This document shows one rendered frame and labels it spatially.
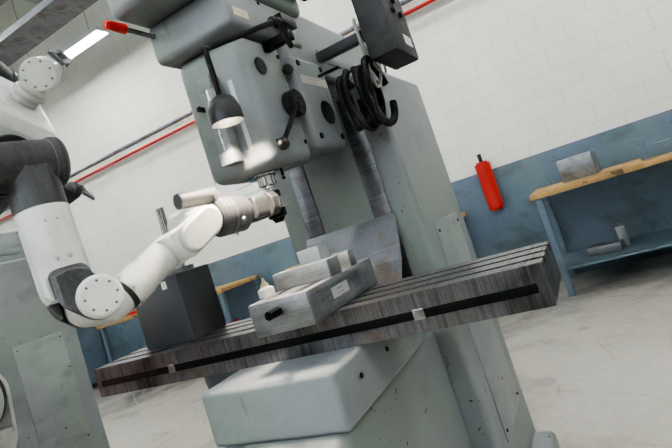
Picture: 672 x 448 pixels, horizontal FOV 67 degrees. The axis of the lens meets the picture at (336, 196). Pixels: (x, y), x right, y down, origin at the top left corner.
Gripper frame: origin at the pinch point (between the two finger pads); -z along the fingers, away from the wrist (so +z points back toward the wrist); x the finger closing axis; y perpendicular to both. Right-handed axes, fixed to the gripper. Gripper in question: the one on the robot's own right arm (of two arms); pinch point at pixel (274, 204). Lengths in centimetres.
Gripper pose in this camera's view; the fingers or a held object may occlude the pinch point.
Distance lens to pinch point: 127.0
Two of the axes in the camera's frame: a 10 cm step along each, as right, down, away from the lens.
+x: -7.0, 2.7, 6.6
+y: 3.1, 9.5, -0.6
